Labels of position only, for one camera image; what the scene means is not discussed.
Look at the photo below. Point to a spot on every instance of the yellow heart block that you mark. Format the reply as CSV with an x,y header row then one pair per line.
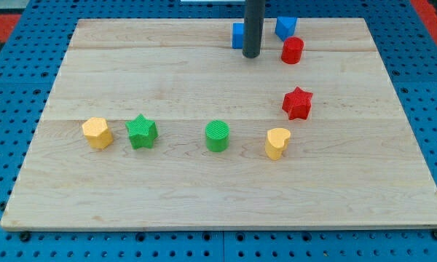
x,y
276,142

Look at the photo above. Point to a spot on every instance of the blue cube block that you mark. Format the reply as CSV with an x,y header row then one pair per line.
x,y
237,35

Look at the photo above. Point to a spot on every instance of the red star block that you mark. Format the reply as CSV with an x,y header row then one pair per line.
x,y
297,104

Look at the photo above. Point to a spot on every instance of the red cylinder block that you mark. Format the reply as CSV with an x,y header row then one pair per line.
x,y
292,50

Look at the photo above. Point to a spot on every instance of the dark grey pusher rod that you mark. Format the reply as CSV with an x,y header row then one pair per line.
x,y
253,27

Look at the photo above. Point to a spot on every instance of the light wooden board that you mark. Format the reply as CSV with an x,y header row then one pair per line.
x,y
352,164

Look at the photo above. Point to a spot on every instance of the blue triangle block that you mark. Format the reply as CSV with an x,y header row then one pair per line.
x,y
285,27

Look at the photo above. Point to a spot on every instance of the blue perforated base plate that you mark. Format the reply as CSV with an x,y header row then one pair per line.
x,y
32,56

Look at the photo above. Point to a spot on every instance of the green star block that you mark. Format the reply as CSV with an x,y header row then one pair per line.
x,y
142,132

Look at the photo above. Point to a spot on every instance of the yellow hexagon block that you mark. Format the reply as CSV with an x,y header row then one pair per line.
x,y
97,132

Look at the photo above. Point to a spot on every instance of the green cylinder block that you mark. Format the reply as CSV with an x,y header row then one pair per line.
x,y
217,136

